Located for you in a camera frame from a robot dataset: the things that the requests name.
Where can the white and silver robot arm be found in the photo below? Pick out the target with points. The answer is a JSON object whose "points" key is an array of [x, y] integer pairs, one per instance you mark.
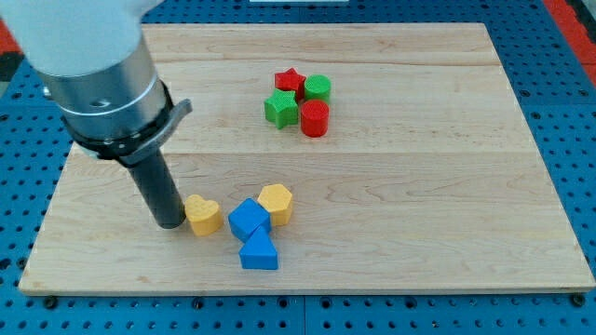
{"points": [[93, 59]]}

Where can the red circle block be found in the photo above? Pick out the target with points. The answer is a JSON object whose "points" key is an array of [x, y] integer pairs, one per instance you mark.
{"points": [[315, 118]]}

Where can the green star block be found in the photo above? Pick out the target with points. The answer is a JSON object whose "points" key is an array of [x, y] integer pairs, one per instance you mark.
{"points": [[281, 108]]}

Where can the green circle block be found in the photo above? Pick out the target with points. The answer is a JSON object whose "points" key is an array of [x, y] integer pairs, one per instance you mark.
{"points": [[318, 87]]}

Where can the red star block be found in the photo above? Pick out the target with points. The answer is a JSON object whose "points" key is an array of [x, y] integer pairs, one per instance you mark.
{"points": [[291, 80]]}

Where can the wooden board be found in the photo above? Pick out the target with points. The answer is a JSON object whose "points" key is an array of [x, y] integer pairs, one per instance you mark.
{"points": [[428, 180]]}

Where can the yellow hexagon block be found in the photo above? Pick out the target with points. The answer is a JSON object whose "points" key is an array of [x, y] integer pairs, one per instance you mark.
{"points": [[278, 201]]}

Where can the blue cube block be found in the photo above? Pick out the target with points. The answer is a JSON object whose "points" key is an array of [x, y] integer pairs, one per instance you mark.
{"points": [[247, 217]]}

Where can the blue triangle block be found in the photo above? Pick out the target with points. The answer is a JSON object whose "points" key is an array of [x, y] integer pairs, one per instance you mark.
{"points": [[259, 252]]}

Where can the yellow heart block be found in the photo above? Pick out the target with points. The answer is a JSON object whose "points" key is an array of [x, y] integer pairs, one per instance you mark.
{"points": [[204, 215]]}

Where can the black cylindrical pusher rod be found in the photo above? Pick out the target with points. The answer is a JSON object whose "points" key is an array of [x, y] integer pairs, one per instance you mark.
{"points": [[158, 189]]}

